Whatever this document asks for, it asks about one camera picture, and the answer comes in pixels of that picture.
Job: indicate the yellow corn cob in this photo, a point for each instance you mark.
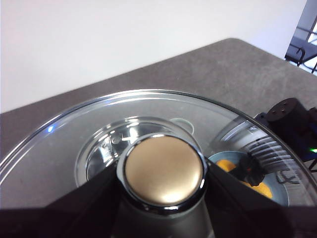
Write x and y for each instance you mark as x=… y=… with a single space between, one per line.
x=227 y=165

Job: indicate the glass lid with green knob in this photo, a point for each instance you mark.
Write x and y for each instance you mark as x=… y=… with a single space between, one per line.
x=163 y=171

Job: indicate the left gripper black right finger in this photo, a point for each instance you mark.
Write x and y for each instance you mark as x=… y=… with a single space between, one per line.
x=247 y=213

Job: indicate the black metal rack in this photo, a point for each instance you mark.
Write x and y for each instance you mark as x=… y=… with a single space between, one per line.
x=301 y=39

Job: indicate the blue round plate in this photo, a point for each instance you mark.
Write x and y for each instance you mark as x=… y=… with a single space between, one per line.
x=277 y=183

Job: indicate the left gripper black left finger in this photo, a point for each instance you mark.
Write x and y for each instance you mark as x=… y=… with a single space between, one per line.
x=62 y=218

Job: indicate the pale green electric steamer pot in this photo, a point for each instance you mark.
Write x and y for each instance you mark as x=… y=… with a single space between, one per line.
x=104 y=148

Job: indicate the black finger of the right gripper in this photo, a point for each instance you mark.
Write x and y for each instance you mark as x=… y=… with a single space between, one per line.
x=252 y=173

